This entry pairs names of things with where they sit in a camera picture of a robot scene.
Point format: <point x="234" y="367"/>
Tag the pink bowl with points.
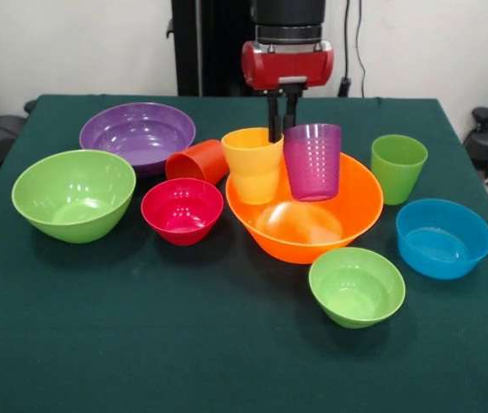
<point x="182" y="215"/>

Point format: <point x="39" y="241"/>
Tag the green cup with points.
<point x="396" y="172"/>

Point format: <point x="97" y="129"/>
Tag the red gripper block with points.
<point x="288" y="66"/>

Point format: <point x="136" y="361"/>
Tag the purple bowl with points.
<point x="138" y="137"/>

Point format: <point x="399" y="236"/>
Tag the purple cup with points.
<point x="314" y="168"/>

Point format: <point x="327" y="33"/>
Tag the yellow cup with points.
<point x="252" y="172"/>

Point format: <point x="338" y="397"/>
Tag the dark green table cloth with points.
<point x="140" y="322"/>

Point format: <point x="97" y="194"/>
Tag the blue bowl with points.
<point x="441" y="241"/>

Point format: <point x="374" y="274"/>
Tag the large green bowl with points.
<point x="73" y="198"/>

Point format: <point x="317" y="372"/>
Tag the red-orange cup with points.
<point x="200" y="161"/>

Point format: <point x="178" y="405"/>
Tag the small green bowl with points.
<point x="355" y="288"/>

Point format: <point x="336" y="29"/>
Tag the large orange bowl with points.
<point x="312" y="232"/>

